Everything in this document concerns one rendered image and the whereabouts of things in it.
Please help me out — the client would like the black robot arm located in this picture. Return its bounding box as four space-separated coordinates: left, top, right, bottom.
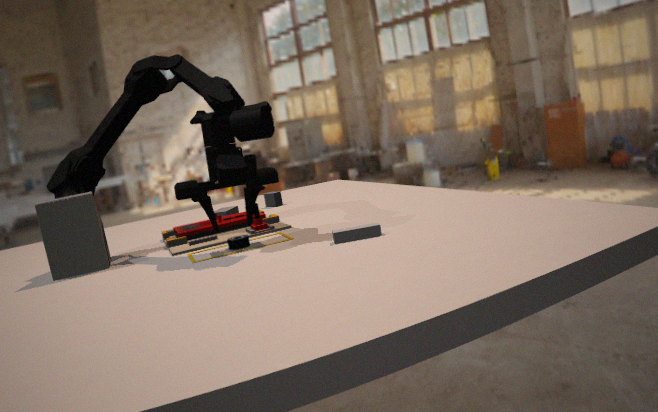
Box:
47 54 275 199

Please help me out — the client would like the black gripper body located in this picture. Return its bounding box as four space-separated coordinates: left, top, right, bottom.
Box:
174 143 279 200

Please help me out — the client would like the black tyre with grey rim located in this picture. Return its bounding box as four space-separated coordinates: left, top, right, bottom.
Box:
227 235 250 250

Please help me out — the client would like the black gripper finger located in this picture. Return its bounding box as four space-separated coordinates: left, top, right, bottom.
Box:
244 186 265 226
191 195 219 233

